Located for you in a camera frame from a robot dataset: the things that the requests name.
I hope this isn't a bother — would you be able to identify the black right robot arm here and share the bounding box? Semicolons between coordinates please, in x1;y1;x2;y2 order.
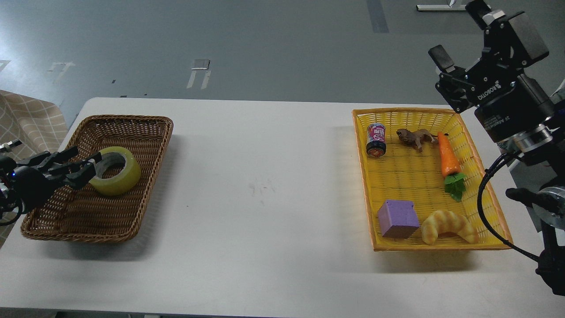
428;0;565;296

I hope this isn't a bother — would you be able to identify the person grey sleeve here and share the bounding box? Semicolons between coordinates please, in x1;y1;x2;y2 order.
550;79;565;105

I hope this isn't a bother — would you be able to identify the yellow plastic basket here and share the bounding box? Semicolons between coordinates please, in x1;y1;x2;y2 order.
352;107;507;251

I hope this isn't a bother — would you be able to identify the white bar on floor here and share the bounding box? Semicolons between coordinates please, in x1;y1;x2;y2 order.
416;0;473;12

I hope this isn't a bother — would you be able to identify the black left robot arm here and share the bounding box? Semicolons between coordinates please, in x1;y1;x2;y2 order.
0;140;102;226

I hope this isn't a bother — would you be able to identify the toy croissant bread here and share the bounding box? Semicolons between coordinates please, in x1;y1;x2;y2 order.
420;211;479;244

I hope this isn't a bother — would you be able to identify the small soda can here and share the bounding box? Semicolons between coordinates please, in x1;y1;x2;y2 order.
366;122;387;158

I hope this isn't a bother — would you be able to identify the orange toy carrot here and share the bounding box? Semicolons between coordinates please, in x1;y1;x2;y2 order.
437;132;466;202

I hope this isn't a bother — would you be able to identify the yellow tape roll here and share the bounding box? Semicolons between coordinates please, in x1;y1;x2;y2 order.
89;146;141;197

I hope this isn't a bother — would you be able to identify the brown toy animal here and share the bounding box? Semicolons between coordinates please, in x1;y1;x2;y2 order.
396;129;439;153

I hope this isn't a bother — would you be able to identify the beige checkered cloth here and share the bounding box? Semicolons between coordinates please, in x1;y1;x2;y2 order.
0;91;69;248

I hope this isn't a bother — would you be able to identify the purple cube block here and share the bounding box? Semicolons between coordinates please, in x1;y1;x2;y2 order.
377;199;420;239

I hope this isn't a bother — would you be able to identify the brown wicker basket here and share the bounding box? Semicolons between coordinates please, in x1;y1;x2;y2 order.
20;114;173;243

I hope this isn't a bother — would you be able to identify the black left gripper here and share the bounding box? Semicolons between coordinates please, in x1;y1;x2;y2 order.
13;147;102;212

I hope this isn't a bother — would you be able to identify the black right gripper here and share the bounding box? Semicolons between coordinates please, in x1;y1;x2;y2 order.
428;0;554;142

